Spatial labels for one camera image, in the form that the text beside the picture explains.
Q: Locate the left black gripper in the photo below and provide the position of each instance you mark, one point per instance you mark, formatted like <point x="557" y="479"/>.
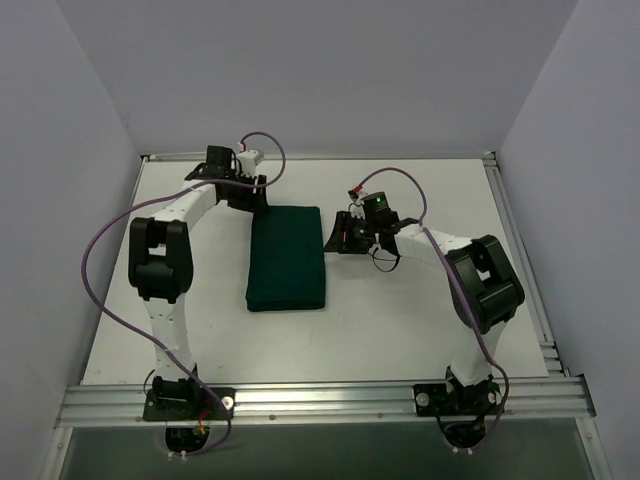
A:
<point x="248" y="197"/>

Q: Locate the front aluminium rail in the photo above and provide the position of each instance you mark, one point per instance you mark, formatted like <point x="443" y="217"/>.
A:
<point x="322" y="403"/>

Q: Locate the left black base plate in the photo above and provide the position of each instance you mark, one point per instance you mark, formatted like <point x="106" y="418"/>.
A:
<point x="182" y="404"/>

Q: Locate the green surgical cloth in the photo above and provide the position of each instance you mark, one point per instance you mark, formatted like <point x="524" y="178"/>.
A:
<point x="286" y="264"/>

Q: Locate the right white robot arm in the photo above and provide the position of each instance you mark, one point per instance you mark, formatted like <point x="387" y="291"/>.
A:
<point x="485" y="290"/>

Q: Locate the back aluminium rail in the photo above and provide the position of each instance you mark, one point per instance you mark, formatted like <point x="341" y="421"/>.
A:
<point x="320" y="156"/>

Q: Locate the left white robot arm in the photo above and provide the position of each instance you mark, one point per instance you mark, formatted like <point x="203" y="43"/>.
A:
<point x="161" y="266"/>

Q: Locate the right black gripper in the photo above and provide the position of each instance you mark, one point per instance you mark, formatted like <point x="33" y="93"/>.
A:
<point x="347" y="238"/>

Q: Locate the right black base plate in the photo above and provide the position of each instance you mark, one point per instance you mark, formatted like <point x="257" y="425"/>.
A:
<point x="450" y="399"/>

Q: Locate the aluminium frame rail right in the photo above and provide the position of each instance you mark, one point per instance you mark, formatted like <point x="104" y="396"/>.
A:
<point x="534" y="303"/>

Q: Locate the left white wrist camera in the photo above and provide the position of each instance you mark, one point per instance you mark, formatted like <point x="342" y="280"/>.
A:
<point x="249" y="160"/>

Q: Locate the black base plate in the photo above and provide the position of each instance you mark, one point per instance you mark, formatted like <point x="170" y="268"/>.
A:
<point x="182" y="404"/>
<point x="450" y="399"/>

